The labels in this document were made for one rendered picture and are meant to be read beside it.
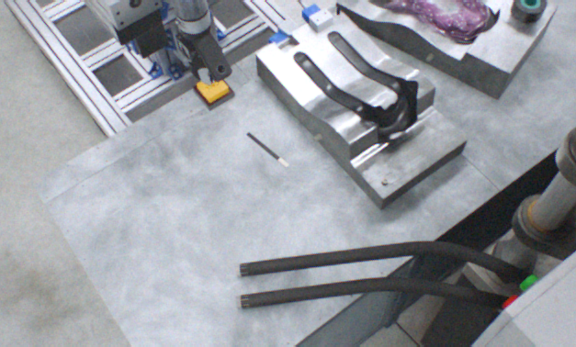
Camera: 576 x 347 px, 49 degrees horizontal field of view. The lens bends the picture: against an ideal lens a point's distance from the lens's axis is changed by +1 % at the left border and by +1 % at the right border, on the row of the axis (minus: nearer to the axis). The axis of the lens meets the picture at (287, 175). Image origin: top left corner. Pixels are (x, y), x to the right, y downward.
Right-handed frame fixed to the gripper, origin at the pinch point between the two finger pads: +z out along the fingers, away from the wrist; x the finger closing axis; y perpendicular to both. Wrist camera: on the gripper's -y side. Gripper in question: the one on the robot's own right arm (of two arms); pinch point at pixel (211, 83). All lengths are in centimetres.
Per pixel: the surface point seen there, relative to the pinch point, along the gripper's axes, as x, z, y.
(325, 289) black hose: 11, -1, -61
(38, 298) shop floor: 74, 85, 19
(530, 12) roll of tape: -71, -10, -37
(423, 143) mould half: -29, -1, -46
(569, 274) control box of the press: 2, -62, -91
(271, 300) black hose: 21, 1, -55
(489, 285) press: -20, 7, -80
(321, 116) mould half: -13.3, -6.0, -28.4
